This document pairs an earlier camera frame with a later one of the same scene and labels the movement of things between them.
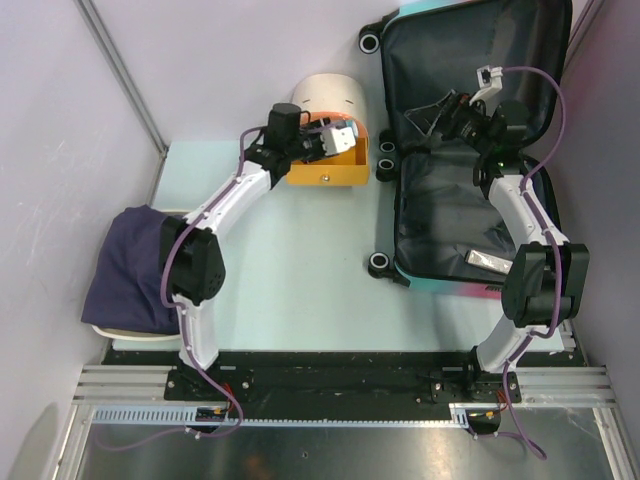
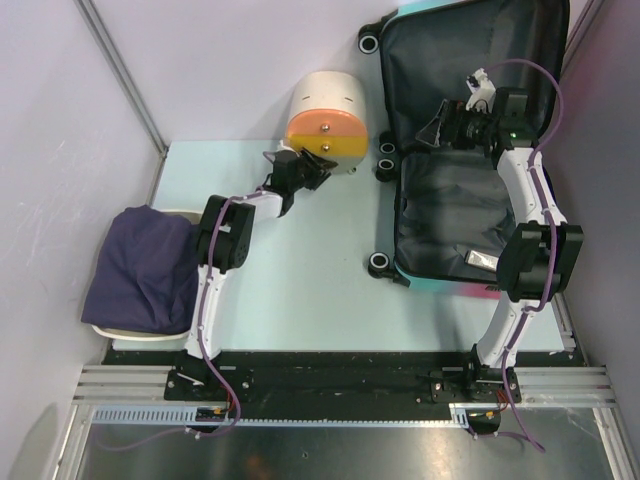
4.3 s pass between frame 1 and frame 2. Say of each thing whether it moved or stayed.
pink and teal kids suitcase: stayed
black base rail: stayed
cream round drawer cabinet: moved
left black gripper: moved
